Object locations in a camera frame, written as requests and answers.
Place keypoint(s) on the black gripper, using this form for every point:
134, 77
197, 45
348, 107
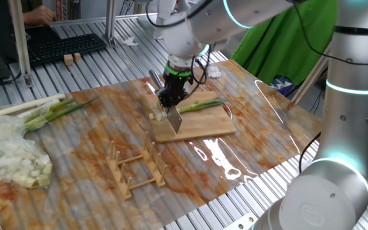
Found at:
177, 83

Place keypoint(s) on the steel cleaver knife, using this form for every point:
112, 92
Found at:
176, 121

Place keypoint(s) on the green scallion stalk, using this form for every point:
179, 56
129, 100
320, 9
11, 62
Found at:
200, 104

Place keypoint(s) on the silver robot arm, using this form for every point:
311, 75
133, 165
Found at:
353, 111

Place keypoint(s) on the bundle of green scallions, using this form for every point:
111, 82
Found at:
56, 113

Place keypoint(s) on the plastic bag of chopped scallions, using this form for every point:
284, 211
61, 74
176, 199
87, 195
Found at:
8, 153

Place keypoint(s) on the person's hand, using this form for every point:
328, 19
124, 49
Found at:
37, 15

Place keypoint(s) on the wooden cutting board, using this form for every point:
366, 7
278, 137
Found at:
203, 126

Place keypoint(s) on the crumpled white tissue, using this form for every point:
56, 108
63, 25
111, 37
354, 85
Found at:
129, 41
214, 72

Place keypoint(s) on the wooden peg rack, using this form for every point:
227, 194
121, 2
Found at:
120, 175

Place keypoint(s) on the small wooden block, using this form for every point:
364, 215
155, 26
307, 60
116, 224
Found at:
77, 56
68, 59

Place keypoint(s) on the blue patterned bag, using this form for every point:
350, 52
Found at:
282, 85

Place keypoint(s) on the black keyboard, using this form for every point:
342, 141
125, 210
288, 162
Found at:
62, 48

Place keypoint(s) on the green cloth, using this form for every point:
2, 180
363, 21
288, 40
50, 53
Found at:
283, 41

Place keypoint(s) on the marble pattern plastic mat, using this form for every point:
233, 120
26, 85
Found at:
75, 198

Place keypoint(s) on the red white box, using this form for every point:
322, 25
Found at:
62, 9

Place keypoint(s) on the silver robot mounting plate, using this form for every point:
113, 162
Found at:
241, 222

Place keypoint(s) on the long white leek stalk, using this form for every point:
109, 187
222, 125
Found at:
27, 103

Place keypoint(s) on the black flat device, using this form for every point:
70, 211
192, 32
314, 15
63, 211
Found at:
41, 32

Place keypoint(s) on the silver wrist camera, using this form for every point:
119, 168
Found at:
163, 9

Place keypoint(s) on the aluminium frame post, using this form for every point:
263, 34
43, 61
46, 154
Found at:
110, 22
22, 48
311, 75

